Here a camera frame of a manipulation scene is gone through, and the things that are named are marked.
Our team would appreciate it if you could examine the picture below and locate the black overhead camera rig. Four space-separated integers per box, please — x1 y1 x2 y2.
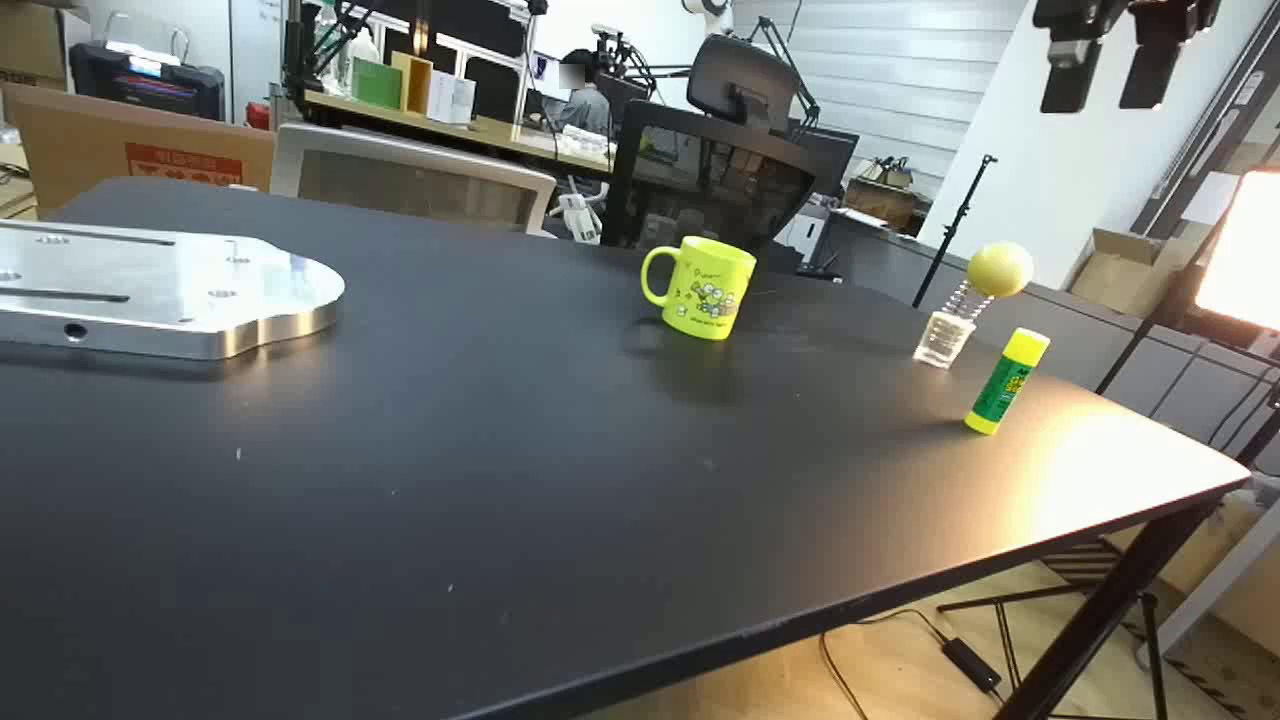
1029 0 1225 115

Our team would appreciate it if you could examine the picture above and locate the black computer monitor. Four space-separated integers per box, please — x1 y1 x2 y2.
458 51 523 130

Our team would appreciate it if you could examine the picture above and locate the green box on desk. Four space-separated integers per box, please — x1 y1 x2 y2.
347 58 408 115

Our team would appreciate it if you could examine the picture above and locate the white framed mesh chair back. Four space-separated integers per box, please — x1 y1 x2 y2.
269 120 558 241

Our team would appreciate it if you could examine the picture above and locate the thin black stand pole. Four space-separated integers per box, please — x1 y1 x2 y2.
907 152 1002 312

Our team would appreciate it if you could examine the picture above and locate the bright studio light panel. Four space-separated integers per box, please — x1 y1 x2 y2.
1191 167 1280 336

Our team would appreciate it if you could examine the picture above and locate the wooden work desk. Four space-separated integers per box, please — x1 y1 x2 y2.
298 89 621 179

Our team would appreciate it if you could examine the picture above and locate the yellow-green ceramic mug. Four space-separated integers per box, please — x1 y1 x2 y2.
636 234 759 350

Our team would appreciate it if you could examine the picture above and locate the black case with white label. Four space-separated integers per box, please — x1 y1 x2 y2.
66 42 228 125

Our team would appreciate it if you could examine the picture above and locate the black power adapter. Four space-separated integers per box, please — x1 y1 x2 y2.
934 635 1002 702

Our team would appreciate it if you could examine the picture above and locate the small clear glass cup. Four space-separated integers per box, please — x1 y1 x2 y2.
911 309 979 371

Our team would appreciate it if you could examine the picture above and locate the black floor cable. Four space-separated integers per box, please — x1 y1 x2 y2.
810 604 969 720

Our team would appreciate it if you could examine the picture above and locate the small open cardboard box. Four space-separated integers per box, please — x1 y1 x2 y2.
1064 226 1208 325

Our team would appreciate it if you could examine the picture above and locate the yellow green glue stick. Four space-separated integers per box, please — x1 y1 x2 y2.
958 325 1057 442

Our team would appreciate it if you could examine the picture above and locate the seated person in grey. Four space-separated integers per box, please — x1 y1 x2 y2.
543 47 616 142

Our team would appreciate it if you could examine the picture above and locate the large brown cardboard box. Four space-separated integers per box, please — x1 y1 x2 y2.
0 80 279 220

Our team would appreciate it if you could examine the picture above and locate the grey storage cabinet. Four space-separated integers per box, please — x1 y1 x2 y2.
809 210 1280 466

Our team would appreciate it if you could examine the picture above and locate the white box on desk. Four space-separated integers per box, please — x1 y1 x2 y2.
426 67 480 130

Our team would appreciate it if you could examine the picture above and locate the yellow ball on stick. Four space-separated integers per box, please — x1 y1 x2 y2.
947 241 1037 330

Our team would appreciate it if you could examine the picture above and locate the black table leg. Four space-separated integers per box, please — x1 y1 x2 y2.
992 498 1225 720

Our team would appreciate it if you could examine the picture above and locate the black office chair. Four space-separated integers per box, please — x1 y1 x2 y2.
603 32 861 262

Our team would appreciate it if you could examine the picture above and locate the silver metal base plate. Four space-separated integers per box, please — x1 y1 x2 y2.
0 218 347 369

